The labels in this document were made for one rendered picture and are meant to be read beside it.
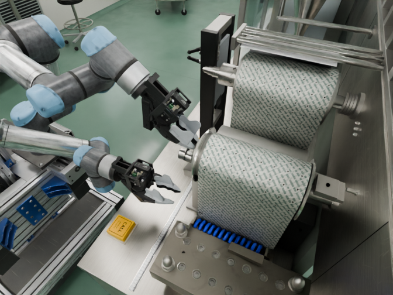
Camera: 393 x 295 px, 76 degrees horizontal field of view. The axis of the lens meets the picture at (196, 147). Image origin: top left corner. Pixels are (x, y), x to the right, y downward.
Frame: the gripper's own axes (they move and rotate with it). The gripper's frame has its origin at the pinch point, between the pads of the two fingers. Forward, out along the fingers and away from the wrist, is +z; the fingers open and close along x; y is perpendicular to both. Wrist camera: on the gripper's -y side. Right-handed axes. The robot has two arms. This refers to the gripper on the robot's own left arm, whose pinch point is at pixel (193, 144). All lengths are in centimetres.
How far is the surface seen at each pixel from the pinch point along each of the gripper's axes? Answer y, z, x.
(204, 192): -0.7, 10.3, -8.4
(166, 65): -191, -32, 222
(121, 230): -36.4, 7.4, -19.3
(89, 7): -310, -197, 309
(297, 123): 18.4, 15.7, 15.6
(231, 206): 3.2, 16.9, -8.3
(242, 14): -11, -13, 94
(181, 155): -7.0, 1.1, -0.3
